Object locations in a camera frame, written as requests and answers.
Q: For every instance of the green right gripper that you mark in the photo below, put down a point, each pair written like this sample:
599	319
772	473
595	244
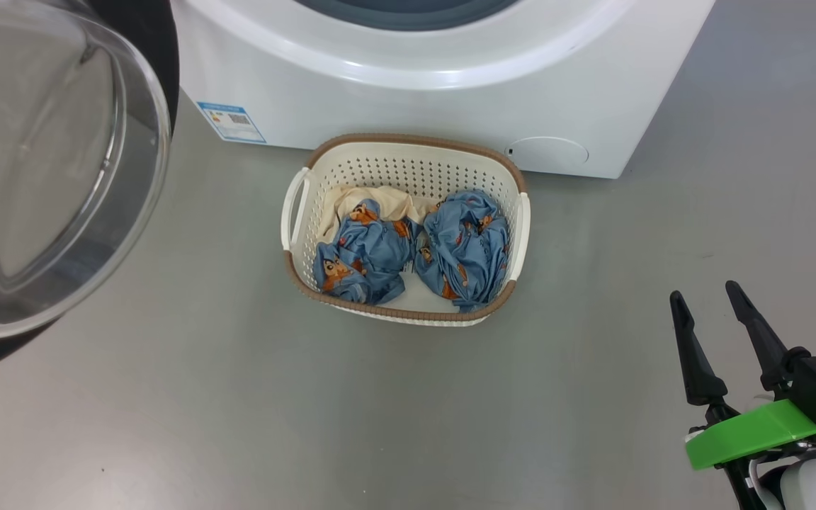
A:
755	432

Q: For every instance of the blue printed garment cream lining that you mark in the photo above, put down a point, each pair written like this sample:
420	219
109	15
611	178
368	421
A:
369	248

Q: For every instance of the black-rimmed glass washer door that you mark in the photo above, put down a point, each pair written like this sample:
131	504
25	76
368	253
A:
25	177

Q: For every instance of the white front-load washing machine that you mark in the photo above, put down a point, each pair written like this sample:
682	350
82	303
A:
380	106

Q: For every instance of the round white filter cover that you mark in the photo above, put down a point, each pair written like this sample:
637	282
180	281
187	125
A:
546	154

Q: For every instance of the white basket with brown rim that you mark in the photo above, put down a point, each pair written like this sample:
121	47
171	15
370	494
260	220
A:
408	166

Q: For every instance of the blue energy label sticker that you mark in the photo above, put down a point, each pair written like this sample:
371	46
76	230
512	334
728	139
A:
231	122

